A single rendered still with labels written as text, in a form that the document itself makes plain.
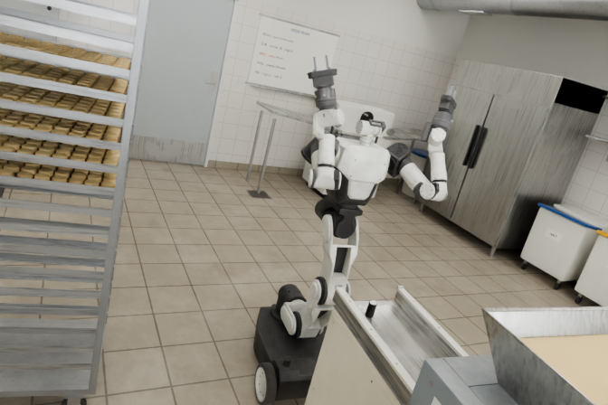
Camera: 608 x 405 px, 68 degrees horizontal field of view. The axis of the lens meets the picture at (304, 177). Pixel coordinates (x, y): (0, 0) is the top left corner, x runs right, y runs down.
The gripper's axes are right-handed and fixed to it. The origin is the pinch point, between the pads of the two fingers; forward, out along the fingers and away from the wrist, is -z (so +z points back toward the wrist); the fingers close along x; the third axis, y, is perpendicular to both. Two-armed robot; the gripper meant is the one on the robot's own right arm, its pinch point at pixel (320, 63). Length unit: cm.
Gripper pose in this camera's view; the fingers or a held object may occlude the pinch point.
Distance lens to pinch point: 195.4
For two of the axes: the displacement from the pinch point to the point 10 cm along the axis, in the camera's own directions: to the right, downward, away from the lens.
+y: -1.3, 1.2, -9.8
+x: 9.8, -1.2, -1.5
